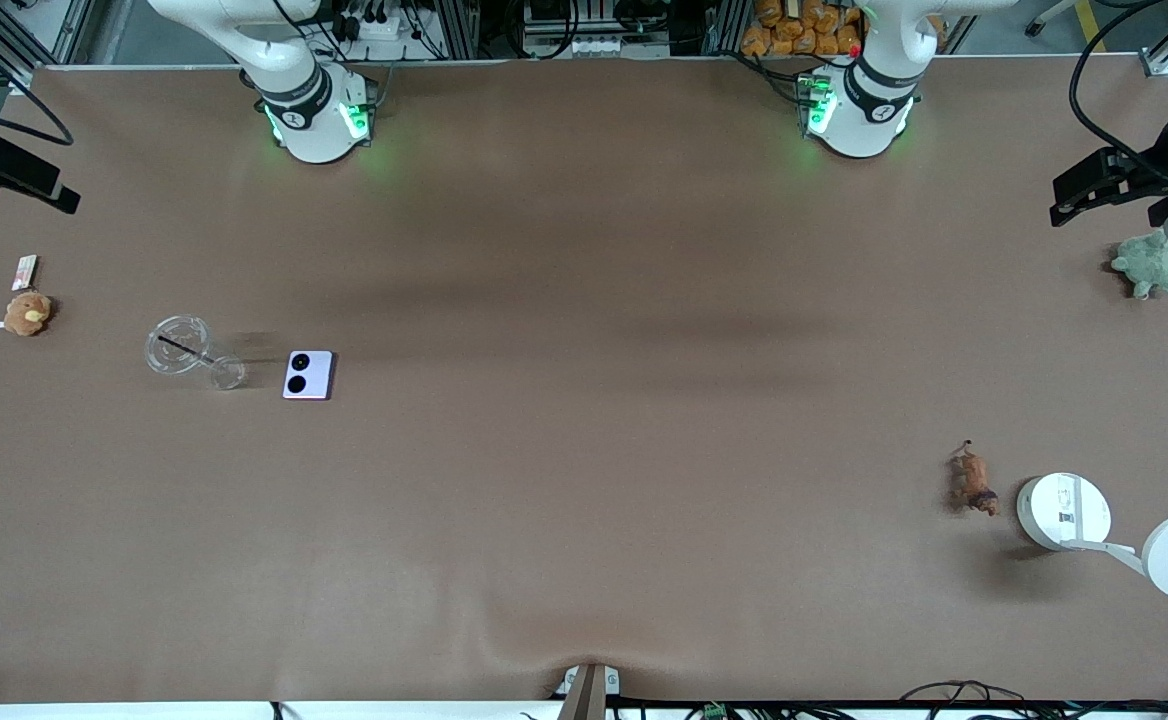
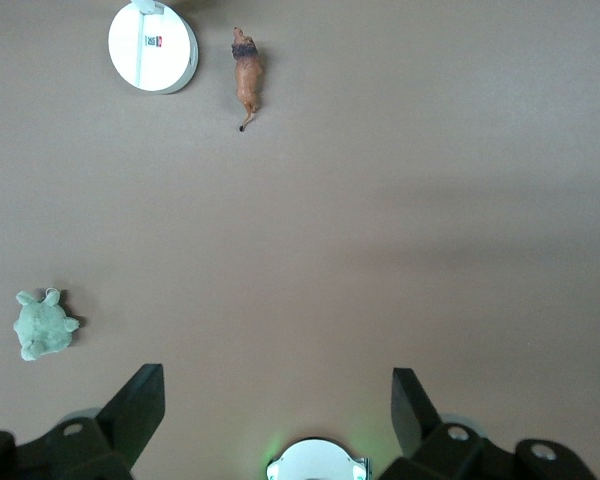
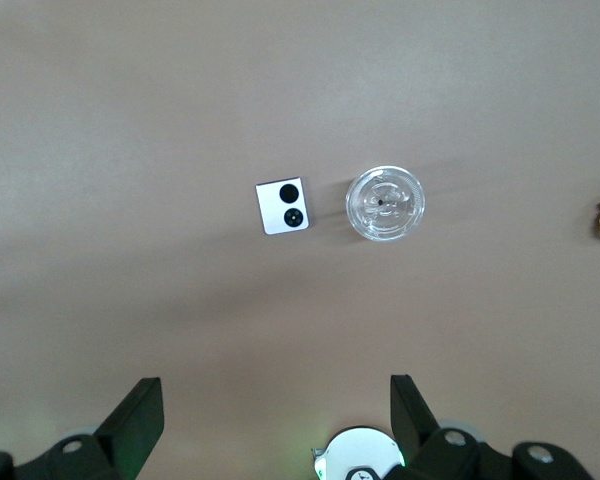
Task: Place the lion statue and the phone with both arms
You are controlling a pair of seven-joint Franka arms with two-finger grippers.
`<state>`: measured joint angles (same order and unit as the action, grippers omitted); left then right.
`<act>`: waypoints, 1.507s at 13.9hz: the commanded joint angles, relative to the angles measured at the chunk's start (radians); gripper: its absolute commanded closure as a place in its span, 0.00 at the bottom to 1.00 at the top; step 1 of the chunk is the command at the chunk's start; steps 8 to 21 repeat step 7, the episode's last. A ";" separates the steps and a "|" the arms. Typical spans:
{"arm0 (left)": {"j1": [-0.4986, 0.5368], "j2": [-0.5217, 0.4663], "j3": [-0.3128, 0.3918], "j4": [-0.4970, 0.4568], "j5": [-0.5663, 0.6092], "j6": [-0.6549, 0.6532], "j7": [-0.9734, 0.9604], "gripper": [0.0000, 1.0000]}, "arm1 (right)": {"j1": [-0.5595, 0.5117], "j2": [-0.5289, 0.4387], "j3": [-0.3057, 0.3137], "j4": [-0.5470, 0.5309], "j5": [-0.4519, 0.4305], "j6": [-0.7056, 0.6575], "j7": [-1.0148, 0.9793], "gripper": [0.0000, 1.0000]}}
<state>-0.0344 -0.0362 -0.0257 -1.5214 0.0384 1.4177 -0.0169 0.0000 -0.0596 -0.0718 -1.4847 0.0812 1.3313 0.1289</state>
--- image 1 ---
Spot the lilac flip phone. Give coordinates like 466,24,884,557
282,350,335,401

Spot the brown toy horse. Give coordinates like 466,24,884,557
947,440,1001,518

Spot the white power strip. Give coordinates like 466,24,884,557
339,0,417,43

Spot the clear plastic cup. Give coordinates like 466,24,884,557
144,314,247,392

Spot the orange plush toy pile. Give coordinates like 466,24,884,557
741,0,867,58

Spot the thin black straw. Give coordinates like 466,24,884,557
156,335,217,365

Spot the white desk lamp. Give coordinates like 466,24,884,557
1016,472,1168,603

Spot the brown plush toy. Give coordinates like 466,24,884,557
0,290,57,338

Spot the green turtle plush toy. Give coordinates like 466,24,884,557
1110,228,1168,300

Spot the metal table edge bracket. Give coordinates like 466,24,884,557
554,663,621,720

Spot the aluminium frame post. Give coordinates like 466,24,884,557
49,0,95,67
434,0,481,61
709,0,751,57

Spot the black cable bundle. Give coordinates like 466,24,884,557
609,680,1168,720

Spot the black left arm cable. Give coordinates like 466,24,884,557
1069,0,1168,186

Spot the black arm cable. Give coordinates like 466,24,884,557
1069,0,1168,186
0,85,75,148

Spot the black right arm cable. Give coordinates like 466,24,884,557
0,85,75,148

